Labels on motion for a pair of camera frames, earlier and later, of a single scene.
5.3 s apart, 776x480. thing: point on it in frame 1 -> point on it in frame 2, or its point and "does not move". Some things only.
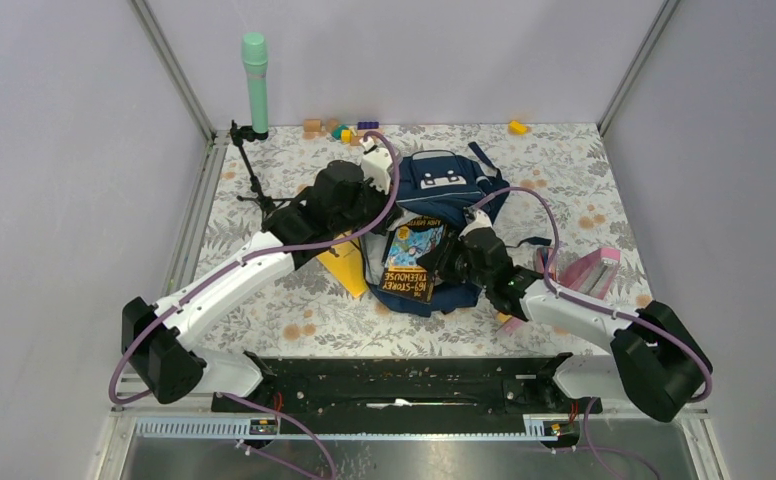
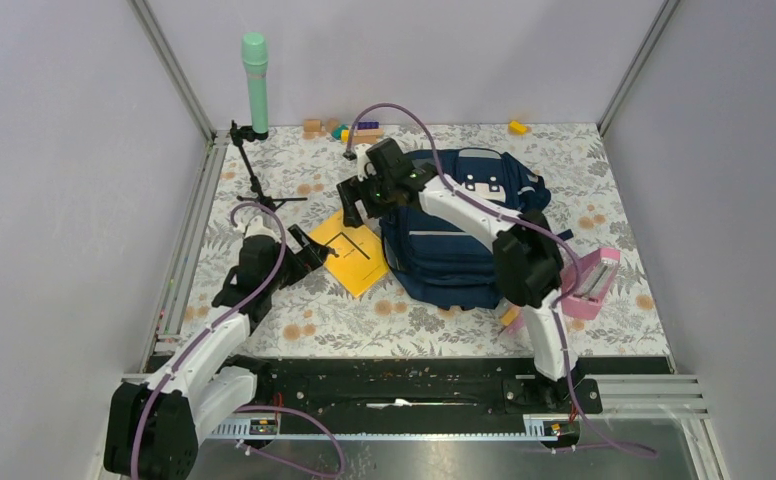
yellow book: (346, 260) does not move
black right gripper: (439, 259) -> (352, 190)
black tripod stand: (238, 135) does not move
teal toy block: (337, 132) does not move
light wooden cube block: (312, 125) does not move
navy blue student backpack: (373, 239) -> (436, 263)
